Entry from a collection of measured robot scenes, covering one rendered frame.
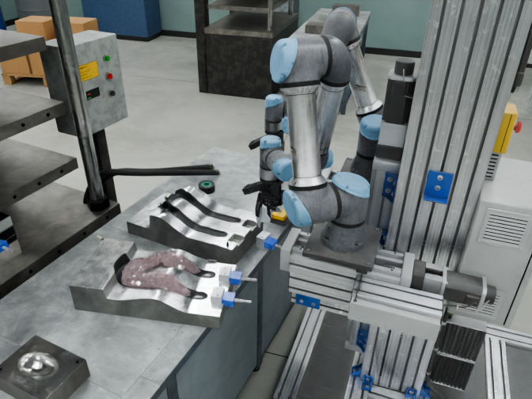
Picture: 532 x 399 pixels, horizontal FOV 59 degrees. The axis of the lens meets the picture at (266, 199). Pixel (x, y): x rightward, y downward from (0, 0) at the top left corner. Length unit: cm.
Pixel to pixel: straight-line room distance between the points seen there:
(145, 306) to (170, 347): 16
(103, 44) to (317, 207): 132
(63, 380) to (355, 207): 95
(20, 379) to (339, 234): 99
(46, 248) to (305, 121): 122
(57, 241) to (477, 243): 159
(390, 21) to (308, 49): 673
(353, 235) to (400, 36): 673
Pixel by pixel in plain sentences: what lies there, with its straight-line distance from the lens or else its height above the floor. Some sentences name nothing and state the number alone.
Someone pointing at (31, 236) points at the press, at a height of 79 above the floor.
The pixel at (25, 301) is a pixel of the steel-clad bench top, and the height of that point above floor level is 80.
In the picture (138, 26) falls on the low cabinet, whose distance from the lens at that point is 870.
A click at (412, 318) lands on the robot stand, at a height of 95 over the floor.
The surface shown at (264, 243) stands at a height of 83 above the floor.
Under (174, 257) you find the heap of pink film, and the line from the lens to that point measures 168.
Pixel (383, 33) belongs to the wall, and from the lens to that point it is 806.
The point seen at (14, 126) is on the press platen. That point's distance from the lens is 194.
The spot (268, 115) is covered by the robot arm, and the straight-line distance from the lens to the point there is 203.
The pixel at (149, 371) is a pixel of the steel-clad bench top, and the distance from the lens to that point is 150.
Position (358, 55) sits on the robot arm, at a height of 149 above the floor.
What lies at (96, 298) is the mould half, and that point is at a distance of 166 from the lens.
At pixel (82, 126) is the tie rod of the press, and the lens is 207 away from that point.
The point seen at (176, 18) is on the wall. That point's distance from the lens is 895.
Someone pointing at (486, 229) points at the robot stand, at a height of 113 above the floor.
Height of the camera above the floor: 195
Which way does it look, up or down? 32 degrees down
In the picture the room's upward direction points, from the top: 1 degrees clockwise
